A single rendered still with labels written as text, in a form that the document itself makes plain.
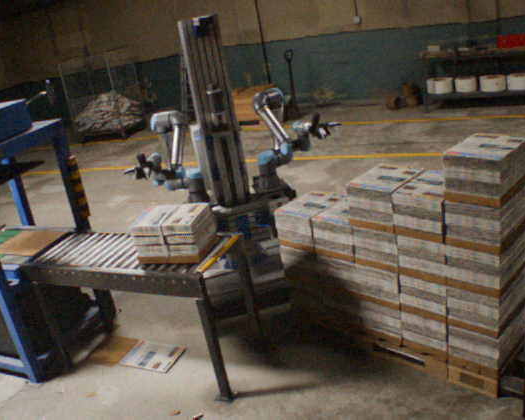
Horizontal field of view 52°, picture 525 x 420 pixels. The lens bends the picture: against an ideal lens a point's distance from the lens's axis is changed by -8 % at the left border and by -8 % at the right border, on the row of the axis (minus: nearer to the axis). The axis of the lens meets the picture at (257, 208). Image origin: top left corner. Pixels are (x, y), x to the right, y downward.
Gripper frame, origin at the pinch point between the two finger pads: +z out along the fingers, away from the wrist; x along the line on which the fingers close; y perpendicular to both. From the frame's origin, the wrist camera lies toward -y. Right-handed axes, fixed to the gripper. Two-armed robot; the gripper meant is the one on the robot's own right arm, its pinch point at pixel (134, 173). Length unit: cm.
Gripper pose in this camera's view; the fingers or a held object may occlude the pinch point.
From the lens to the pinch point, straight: 334.1
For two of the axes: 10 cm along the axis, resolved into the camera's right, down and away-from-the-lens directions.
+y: 0.4, 9.2, 3.9
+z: -2.2, 3.8, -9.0
